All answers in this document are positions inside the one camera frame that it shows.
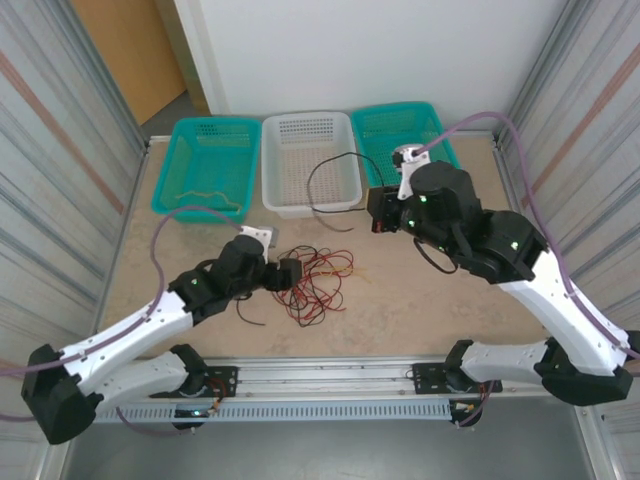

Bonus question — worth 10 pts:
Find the red wire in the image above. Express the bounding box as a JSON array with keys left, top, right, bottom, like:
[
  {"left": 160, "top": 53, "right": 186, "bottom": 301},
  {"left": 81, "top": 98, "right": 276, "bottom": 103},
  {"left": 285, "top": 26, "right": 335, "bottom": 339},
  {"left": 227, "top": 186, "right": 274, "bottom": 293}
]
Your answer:
[
  {"left": 289, "top": 244, "right": 355, "bottom": 281},
  {"left": 284, "top": 259, "right": 341, "bottom": 321},
  {"left": 272, "top": 269, "right": 346, "bottom": 327}
]

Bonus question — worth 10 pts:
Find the teal plastic basket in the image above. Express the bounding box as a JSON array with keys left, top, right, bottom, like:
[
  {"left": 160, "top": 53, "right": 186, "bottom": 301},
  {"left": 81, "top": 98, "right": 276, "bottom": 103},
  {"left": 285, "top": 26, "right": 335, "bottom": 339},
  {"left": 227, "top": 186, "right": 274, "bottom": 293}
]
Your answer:
[
  {"left": 349, "top": 101, "right": 464, "bottom": 189},
  {"left": 151, "top": 115, "right": 264, "bottom": 225}
]

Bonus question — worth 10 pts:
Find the white plastic basket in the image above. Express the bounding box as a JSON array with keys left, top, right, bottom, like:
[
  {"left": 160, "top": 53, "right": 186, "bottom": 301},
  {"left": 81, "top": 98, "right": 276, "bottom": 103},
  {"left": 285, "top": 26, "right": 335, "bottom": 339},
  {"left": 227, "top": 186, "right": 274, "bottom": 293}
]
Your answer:
[{"left": 260, "top": 111, "right": 364, "bottom": 221}]

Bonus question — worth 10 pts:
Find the brown wooden door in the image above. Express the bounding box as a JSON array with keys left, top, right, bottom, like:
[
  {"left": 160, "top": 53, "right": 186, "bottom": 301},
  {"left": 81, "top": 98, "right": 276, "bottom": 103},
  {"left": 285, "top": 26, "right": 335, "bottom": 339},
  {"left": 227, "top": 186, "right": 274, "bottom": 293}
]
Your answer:
[{"left": 69, "top": 0, "right": 189, "bottom": 126}]

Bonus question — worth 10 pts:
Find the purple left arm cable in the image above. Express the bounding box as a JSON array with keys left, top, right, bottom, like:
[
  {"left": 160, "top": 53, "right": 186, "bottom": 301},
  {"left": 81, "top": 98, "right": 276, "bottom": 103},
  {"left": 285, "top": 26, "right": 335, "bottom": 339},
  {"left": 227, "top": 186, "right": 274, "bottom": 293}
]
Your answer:
[{"left": 0, "top": 208, "right": 249, "bottom": 384}]

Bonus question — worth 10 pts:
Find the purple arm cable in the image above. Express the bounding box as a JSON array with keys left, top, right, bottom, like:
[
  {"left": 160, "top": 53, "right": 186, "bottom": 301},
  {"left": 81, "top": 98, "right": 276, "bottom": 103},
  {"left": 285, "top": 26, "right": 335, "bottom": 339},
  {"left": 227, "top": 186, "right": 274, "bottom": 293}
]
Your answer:
[
  {"left": 422, "top": 112, "right": 640, "bottom": 361},
  {"left": 0, "top": 208, "right": 249, "bottom": 384}
]

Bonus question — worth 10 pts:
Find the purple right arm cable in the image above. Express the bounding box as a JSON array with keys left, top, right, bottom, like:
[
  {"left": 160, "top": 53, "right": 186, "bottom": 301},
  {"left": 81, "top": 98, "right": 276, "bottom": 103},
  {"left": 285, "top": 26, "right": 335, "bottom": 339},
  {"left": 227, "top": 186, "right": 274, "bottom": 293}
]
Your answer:
[{"left": 422, "top": 112, "right": 640, "bottom": 361}]

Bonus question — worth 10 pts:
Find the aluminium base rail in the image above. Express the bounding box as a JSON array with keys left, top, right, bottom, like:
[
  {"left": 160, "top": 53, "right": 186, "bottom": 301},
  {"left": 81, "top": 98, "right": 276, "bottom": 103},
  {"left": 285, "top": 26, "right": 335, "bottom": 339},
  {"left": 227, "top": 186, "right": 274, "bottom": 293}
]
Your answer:
[{"left": 149, "top": 355, "right": 501, "bottom": 400}]

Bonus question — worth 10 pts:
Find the grey slotted cable duct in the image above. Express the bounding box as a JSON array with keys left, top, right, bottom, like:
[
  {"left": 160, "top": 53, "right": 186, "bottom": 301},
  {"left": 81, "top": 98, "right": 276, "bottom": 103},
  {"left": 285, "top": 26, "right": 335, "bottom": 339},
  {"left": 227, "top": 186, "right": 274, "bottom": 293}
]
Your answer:
[{"left": 94, "top": 399, "right": 454, "bottom": 425}]

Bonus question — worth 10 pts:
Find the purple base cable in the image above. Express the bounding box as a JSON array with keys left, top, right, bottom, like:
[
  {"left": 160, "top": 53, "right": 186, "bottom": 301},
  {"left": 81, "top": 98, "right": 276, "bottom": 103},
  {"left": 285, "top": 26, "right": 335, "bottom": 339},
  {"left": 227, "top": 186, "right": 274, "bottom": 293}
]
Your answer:
[
  {"left": 457, "top": 382, "right": 497, "bottom": 430},
  {"left": 0, "top": 407, "right": 195, "bottom": 438}
]

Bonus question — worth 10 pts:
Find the white door frame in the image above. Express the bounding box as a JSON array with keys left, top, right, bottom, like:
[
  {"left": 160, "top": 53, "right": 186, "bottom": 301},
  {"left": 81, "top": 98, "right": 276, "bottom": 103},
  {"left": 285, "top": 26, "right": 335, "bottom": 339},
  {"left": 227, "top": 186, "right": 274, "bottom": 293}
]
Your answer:
[{"left": 172, "top": 0, "right": 231, "bottom": 119}]

